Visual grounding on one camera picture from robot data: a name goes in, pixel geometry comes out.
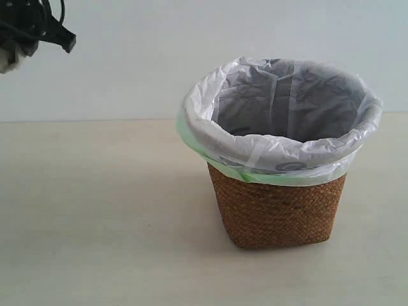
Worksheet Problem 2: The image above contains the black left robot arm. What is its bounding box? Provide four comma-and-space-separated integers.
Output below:
1, 1, 43, 74

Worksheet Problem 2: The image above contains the white and green bin liner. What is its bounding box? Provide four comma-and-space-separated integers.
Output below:
176, 57, 383, 187

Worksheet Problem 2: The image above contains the woven wicker waste basket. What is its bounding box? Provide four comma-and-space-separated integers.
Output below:
208, 165, 346, 249

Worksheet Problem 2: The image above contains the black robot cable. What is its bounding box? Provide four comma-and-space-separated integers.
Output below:
0, 0, 77, 54

